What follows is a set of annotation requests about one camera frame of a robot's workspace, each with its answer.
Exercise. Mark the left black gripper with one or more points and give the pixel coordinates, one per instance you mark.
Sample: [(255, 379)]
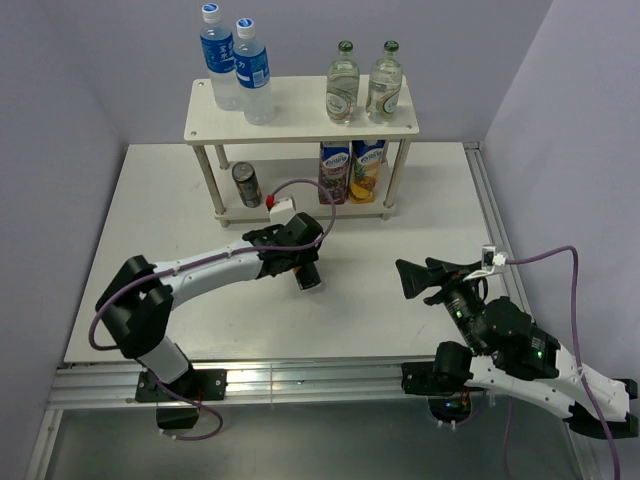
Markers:
[(306, 255)]

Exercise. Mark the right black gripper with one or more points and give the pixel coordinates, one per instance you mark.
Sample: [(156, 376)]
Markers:
[(414, 276)]

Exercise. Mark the black yellow can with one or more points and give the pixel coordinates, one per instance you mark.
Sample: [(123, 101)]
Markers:
[(307, 276), (245, 179)]

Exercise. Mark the clear glass bottle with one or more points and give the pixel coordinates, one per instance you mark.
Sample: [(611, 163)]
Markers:
[(342, 86), (385, 83)]

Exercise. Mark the blue-label water bottle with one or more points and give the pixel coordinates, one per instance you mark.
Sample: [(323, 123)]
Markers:
[(217, 43), (253, 74)]

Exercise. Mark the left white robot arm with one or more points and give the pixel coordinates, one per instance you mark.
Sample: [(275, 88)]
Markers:
[(136, 306)]

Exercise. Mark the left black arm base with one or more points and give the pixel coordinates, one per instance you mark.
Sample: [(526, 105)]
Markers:
[(174, 409)]

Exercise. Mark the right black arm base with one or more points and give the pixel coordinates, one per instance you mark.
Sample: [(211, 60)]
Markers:
[(451, 403)]

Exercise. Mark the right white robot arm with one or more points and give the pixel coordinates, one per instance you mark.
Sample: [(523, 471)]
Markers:
[(503, 350)]

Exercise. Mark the white two-tier shelf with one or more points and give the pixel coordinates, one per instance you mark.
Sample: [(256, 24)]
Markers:
[(288, 146)]

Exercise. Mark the purple grape juice carton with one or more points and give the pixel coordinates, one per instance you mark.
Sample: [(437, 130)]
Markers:
[(334, 164)]

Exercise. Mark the yellow pineapple juice carton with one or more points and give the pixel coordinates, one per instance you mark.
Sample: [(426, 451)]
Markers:
[(366, 159)]

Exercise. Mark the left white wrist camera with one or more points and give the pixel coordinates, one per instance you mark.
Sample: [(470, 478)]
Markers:
[(280, 210)]

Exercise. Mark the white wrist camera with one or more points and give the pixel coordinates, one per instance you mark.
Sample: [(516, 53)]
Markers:
[(280, 210), (493, 262)]

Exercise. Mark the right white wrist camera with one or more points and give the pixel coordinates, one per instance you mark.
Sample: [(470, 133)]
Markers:
[(493, 262)]

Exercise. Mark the aluminium right rail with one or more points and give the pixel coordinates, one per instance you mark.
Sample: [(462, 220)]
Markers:
[(493, 221)]

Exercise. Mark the aluminium rail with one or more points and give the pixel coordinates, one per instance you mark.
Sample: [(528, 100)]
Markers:
[(493, 221), (113, 385)]

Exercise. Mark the aluminium front rail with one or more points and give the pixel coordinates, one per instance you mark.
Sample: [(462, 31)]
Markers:
[(113, 385)]

